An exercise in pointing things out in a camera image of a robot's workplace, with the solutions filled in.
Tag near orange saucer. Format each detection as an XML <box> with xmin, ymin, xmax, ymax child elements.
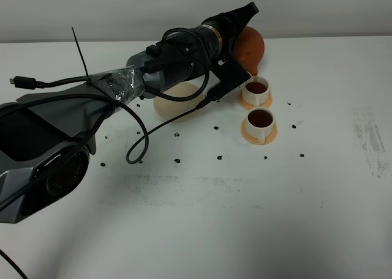
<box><xmin>241</xmin><ymin>121</ymin><xmax>278</xmax><ymax>145</ymax></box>

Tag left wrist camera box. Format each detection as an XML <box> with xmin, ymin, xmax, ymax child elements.
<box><xmin>206</xmin><ymin>57</ymin><xmax>251</xmax><ymax>102</ymax></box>

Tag far orange saucer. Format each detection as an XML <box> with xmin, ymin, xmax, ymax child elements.
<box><xmin>238</xmin><ymin>91</ymin><xmax>273</xmax><ymax>110</ymax></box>

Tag white teacup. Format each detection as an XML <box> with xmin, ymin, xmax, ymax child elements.
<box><xmin>241</xmin><ymin>76</ymin><xmax>271</xmax><ymax>106</ymax></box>
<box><xmin>244</xmin><ymin>107</ymin><xmax>276</xmax><ymax>145</ymax></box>

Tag far white teacup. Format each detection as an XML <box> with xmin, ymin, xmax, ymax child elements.
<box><xmin>241</xmin><ymin>76</ymin><xmax>271</xmax><ymax>106</ymax></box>

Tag brown clay teapot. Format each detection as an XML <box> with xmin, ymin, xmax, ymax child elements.
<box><xmin>233</xmin><ymin>26</ymin><xmax>265</xmax><ymax>76</ymax></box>

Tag black zip tie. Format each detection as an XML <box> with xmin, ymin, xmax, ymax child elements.
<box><xmin>71</xmin><ymin>26</ymin><xmax>113</xmax><ymax>101</ymax></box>

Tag near white teacup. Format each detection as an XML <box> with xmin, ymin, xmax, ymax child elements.
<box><xmin>244</xmin><ymin>107</ymin><xmax>276</xmax><ymax>145</ymax></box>

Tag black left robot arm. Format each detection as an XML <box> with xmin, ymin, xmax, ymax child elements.
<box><xmin>1</xmin><ymin>3</ymin><xmax>258</xmax><ymax>223</ymax></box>

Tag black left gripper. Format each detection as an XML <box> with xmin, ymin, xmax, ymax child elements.
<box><xmin>159</xmin><ymin>2</ymin><xmax>259</xmax><ymax>89</ymax></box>

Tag beige teapot saucer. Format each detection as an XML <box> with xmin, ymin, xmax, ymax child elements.
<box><xmin>153</xmin><ymin>82</ymin><xmax>204</xmax><ymax>121</ymax></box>

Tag orange saucer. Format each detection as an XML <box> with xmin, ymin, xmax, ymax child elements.
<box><xmin>241</xmin><ymin>121</ymin><xmax>278</xmax><ymax>145</ymax></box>
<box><xmin>238</xmin><ymin>91</ymin><xmax>273</xmax><ymax>110</ymax></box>

